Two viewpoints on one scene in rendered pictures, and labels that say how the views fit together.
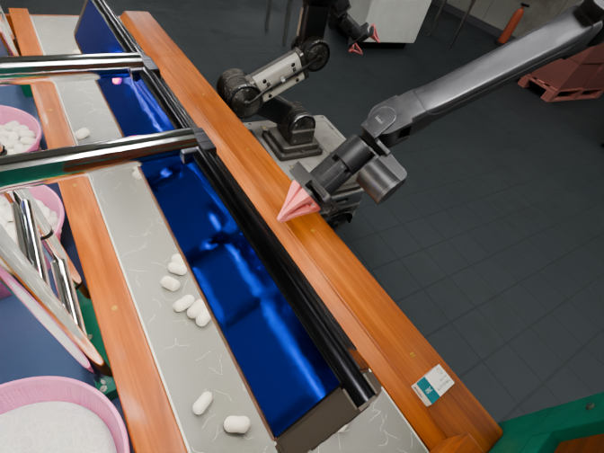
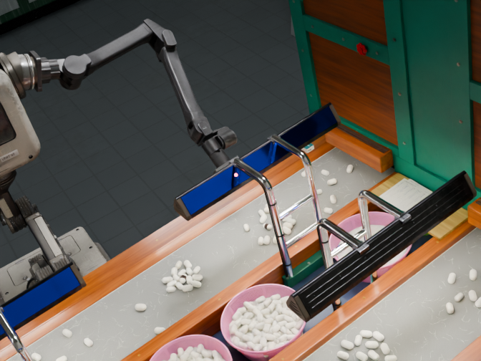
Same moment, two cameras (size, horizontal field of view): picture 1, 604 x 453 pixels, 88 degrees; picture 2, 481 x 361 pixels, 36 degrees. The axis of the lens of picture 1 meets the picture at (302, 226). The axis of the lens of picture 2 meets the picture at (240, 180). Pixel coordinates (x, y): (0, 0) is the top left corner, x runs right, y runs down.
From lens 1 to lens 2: 2.33 m
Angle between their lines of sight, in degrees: 51
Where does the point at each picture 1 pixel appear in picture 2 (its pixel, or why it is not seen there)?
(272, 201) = (208, 215)
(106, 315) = (300, 247)
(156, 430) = (340, 214)
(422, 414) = (317, 150)
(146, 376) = not seen: hidden behind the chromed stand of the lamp
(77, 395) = (333, 245)
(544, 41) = (177, 64)
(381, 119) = (204, 127)
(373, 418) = (321, 165)
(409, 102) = (197, 115)
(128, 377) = not seen: hidden behind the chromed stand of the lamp
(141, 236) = (248, 263)
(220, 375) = not seen: hidden behind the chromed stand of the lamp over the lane
